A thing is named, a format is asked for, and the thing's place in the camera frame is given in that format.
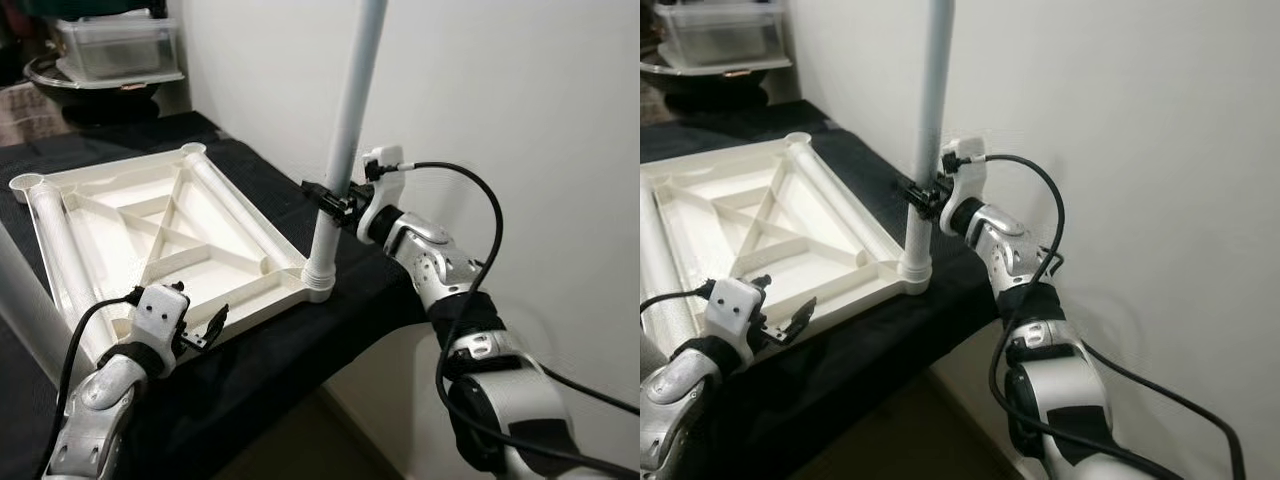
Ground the white plastic table top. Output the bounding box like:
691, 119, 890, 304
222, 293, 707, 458
640, 132, 933, 343
10, 143, 336, 353

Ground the beige patterned cloth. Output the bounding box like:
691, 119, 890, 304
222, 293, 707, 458
0, 85, 71, 146

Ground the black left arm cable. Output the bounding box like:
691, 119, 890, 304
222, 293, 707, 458
40, 290, 146, 480
640, 283, 716, 313

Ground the white plastic table leg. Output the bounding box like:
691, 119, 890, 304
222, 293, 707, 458
25, 180, 103, 351
185, 150, 303, 273
650, 190, 703, 339
0, 225, 91, 391
790, 140, 908, 267
900, 0, 956, 293
303, 0, 389, 303

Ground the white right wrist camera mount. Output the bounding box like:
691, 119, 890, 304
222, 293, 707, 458
938, 135, 989, 236
357, 145, 406, 236

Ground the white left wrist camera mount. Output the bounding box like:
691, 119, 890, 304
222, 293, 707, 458
703, 277, 771, 348
125, 283, 191, 353

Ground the clear lidded plastic container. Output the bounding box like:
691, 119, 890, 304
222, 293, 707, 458
55, 15, 181, 81
655, 0, 786, 71

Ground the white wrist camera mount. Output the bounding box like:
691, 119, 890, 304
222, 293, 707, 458
703, 277, 771, 348
125, 283, 191, 353
357, 145, 406, 236
938, 135, 989, 236

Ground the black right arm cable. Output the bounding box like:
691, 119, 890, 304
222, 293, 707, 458
985, 155, 1246, 480
400, 160, 641, 480

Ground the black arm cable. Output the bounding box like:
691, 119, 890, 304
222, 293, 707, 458
985, 155, 1246, 480
640, 283, 716, 313
40, 290, 146, 480
400, 160, 641, 480

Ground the black tablecloth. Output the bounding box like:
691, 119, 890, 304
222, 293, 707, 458
640, 100, 1006, 480
0, 112, 431, 480

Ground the dark green round lid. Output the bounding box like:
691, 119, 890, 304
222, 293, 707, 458
20, 0, 166, 21

